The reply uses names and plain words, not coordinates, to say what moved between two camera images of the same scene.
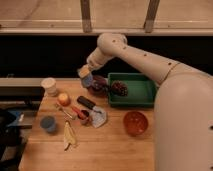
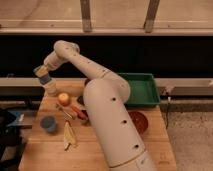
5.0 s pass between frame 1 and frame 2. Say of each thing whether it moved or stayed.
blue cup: stayed
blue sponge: moved
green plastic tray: stayed
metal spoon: stayed
